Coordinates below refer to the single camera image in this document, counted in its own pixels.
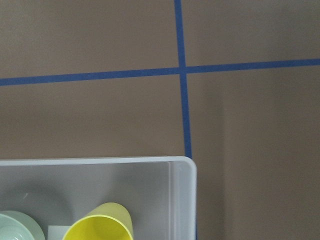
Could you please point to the yellow plastic cup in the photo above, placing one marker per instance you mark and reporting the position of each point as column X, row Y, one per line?
column 108, row 221

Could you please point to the green ceramic bowl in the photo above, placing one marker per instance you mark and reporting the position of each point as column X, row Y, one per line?
column 15, row 225

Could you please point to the translucent plastic storage box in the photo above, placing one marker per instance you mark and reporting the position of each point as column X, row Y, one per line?
column 159, row 192

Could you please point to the white label in box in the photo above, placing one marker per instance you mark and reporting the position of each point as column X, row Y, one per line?
column 57, row 232

